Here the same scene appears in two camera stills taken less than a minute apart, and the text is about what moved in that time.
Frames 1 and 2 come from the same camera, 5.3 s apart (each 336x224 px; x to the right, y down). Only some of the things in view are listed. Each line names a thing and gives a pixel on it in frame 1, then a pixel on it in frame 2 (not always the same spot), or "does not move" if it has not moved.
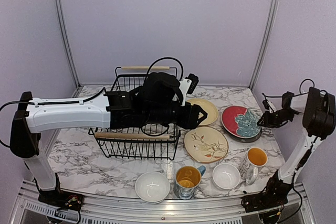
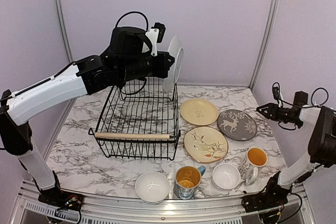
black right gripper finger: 263,120 → 264,109
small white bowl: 226,176 does not move
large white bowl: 152,187 does not move
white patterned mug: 255,157 does not move
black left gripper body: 189,121 → 160,68
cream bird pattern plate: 206,144 does not move
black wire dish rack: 154,142 does not move
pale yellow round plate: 209,107 does not move
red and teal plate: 240,121 → 175,51
